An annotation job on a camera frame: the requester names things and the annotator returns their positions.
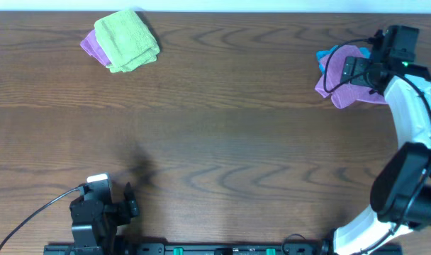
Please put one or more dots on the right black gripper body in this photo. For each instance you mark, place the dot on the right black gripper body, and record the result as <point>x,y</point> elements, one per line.
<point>362,66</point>

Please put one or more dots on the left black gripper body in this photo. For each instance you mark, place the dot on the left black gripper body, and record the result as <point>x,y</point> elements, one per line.
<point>129,206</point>

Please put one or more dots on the purple microfiber cloth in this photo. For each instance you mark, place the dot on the purple microfiber cloth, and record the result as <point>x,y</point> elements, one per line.
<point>347,94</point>

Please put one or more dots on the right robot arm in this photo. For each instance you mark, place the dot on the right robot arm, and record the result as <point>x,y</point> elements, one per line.
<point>400,198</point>

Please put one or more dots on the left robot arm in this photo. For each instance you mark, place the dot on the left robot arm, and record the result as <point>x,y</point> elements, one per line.
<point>100,236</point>

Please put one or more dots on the blue cloth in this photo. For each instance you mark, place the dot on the blue cloth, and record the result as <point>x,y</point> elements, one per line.
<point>323,54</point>

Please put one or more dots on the purple folded cloth under green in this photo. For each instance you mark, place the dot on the purple folded cloth under green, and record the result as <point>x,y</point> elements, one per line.
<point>93,48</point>

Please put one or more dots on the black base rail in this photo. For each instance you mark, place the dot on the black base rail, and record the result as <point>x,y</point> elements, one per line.
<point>299,248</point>

